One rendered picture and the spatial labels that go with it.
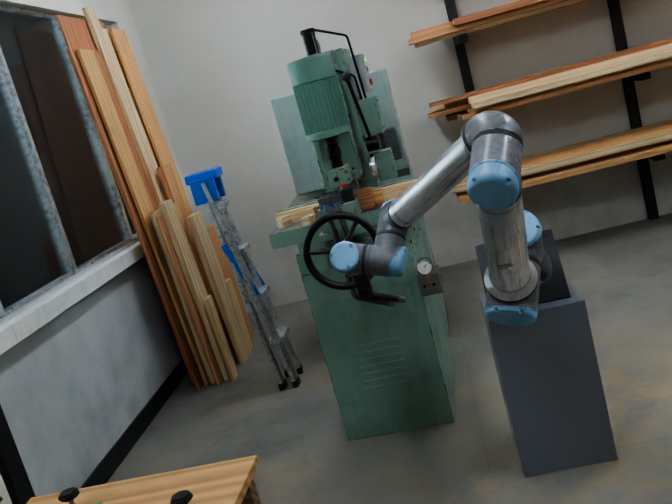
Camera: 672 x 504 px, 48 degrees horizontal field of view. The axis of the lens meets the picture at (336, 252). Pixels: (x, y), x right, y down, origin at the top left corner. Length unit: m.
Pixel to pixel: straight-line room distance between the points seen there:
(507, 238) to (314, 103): 1.21
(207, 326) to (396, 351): 1.52
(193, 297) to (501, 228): 2.58
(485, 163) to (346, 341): 1.43
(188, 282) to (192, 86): 1.74
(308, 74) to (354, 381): 1.20
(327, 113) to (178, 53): 2.68
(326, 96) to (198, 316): 1.75
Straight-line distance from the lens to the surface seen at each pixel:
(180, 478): 2.03
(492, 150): 1.74
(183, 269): 4.16
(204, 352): 4.27
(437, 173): 2.00
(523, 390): 2.51
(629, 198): 5.51
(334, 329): 2.98
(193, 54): 5.43
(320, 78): 2.90
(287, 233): 2.91
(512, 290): 2.17
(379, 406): 3.08
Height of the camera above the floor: 1.34
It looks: 11 degrees down
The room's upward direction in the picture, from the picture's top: 15 degrees counter-clockwise
